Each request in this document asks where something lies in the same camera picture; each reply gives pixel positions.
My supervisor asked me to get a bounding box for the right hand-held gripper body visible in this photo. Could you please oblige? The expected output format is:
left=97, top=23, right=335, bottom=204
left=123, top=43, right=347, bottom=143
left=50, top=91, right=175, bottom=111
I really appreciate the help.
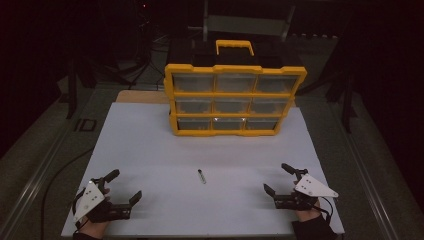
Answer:
left=272, top=173, right=340, bottom=212

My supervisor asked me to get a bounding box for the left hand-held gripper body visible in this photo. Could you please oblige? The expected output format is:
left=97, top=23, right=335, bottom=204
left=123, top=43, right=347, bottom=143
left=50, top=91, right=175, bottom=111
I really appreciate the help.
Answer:
left=72, top=177, right=132, bottom=224

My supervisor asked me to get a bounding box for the clear plastic drawer bin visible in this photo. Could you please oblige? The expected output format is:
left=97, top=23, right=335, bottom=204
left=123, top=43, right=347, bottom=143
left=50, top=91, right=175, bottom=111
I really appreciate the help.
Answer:
left=250, top=98, right=290, bottom=115

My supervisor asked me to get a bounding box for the yellow black organizer cabinet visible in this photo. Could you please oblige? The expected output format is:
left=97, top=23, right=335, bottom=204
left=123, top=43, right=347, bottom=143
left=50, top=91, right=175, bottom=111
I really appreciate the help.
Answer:
left=163, top=39, right=308, bottom=138

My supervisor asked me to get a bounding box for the person's right hand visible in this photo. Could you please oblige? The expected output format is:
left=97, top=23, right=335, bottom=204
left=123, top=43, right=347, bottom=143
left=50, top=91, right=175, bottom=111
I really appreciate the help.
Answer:
left=292, top=179, right=322, bottom=223

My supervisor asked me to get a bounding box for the person's left hand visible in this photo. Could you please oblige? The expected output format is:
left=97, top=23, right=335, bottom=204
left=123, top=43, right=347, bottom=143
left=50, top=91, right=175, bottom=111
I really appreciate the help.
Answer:
left=79, top=188, right=112, bottom=240

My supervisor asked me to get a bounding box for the white board sheet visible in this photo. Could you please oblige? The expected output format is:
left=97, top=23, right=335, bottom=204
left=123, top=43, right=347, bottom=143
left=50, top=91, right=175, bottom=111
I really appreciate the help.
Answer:
left=60, top=101, right=346, bottom=238

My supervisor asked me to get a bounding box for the wooden board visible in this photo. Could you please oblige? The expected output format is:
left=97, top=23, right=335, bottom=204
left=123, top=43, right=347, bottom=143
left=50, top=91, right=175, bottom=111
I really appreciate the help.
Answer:
left=115, top=89, right=171, bottom=104

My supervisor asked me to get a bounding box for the black metal stand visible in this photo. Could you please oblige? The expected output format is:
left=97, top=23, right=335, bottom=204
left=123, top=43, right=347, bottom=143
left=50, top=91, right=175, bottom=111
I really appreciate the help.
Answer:
left=298, top=59, right=360, bottom=135

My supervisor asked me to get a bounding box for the black tripod stand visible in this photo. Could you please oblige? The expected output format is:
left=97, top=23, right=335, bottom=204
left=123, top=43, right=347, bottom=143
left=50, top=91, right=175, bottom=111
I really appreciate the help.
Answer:
left=64, top=39, right=158, bottom=120

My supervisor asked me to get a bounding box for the set of clear drawers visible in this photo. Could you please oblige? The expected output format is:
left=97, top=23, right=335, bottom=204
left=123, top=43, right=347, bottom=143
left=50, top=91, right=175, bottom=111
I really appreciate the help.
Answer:
left=171, top=73, right=301, bottom=132

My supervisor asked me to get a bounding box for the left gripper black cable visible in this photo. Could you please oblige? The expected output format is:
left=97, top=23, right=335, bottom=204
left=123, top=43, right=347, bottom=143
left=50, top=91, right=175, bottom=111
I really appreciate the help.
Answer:
left=71, top=187, right=86, bottom=232

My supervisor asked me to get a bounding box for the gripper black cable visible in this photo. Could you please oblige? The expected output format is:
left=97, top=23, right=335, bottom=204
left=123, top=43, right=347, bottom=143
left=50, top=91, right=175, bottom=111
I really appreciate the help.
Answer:
left=313, top=196, right=334, bottom=225
left=71, top=187, right=86, bottom=232

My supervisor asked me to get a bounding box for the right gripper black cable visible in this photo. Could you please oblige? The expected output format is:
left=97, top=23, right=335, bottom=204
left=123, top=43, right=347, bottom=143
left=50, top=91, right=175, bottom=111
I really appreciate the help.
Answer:
left=313, top=196, right=334, bottom=225

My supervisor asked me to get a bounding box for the black floor cable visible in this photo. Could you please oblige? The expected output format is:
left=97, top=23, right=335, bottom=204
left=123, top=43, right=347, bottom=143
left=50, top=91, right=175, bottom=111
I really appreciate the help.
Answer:
left=40, top=147, right=95, bottom=240

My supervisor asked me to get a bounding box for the black floor bracket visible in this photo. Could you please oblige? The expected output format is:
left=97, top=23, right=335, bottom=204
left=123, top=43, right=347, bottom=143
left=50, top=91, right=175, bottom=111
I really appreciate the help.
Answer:
left=73, top=118, right=99, bottom=133

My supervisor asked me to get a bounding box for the aluminium floor rail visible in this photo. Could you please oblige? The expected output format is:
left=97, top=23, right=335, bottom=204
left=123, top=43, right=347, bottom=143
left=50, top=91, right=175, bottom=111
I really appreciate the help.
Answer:
left=328, top=99, right=403, bottom=240
left=0, top=123, right=83, bottom=240

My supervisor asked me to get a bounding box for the grey metal frame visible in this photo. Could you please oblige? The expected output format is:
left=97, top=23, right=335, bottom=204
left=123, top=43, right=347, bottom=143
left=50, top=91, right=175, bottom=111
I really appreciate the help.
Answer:
left=201, top=0, right=297, bottom=43

